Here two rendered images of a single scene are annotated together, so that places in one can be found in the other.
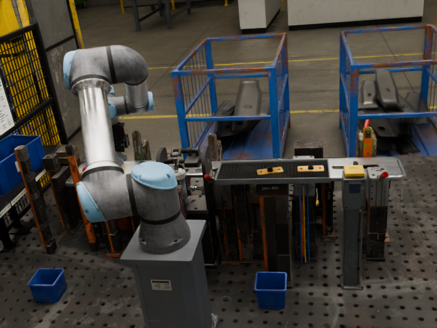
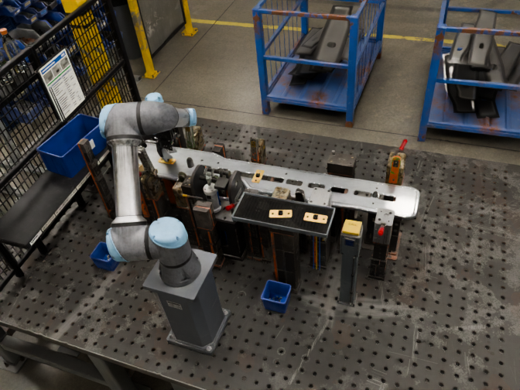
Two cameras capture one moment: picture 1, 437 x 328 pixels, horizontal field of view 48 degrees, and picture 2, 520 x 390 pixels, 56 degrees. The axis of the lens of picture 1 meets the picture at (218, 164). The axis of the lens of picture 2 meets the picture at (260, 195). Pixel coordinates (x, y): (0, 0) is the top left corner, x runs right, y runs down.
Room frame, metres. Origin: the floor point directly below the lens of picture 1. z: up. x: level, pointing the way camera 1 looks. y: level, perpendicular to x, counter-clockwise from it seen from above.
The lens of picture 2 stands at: (0.20, -0.37, 2.50)
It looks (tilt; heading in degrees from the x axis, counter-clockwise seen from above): 44 degrees down; 12
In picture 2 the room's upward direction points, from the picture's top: 7 degrees counter-clockwise
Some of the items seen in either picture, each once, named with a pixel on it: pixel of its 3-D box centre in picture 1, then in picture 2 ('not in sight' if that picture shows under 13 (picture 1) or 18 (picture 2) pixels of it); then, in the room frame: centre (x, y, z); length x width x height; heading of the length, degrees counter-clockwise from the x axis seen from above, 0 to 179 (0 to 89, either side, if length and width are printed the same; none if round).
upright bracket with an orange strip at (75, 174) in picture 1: (82, 200); (136, 187); (1.78, 0.57, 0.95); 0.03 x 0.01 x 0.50; 79
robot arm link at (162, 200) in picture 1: (153, 189); (168, 240); (1.21, 0.19, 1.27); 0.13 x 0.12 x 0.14; 99
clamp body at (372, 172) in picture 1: (376, 215); (381, 245); (1.54, -0.56, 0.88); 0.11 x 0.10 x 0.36; 169
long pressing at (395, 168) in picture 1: (227, 169); (262, 176); (1.82, -0.04, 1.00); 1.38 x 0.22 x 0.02; 79
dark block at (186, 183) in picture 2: not in sight; (197, 214); (1.65, 0.25, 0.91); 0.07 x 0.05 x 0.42; 169
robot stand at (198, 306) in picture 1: (174, 292); (190, 300); (1.21, 0.18, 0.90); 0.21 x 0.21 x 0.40; 77
